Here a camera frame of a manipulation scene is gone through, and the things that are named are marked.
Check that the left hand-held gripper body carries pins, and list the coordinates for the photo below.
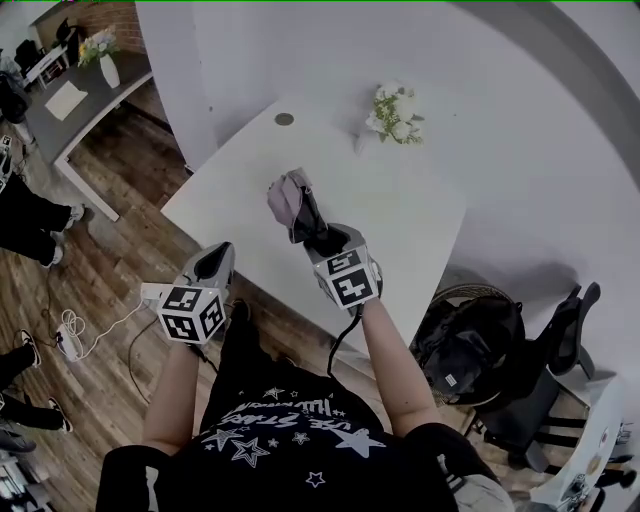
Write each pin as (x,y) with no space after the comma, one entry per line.
(192,312)

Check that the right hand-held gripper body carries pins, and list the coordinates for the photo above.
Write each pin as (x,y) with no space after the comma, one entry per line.
(350,285)

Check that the person's right forearm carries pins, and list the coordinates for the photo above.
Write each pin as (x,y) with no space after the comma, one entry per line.
(395,370)

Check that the person's left forearm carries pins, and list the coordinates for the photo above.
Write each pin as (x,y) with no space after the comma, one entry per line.
(172,395)

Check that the white power strip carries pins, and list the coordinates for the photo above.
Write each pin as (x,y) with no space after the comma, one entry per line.
(69,345)

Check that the black backpack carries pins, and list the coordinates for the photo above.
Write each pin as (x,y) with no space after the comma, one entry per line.
(465,345)

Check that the person's black star-print shirt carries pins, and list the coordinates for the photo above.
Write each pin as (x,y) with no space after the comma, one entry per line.
(300,425)

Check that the white flower bouquet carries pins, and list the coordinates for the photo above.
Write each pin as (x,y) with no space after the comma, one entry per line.
(395,112)

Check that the round grey desk grommet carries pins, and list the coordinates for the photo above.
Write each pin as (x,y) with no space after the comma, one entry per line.
(284,119)

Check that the black office chair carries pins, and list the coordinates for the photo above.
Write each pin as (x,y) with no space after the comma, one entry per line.
(550,385)

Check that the grey desk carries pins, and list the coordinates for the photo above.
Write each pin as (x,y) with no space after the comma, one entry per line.
(80,105)

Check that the white partition panel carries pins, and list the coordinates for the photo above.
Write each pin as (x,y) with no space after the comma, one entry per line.
(220,75)

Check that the white paper sheet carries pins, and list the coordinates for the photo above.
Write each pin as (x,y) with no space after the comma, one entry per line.
(65,100)

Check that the white vase with flowers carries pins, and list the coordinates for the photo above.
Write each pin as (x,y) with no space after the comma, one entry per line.
(102,57)

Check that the white shelf unit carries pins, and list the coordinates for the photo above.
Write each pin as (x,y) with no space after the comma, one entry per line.
(47,62)

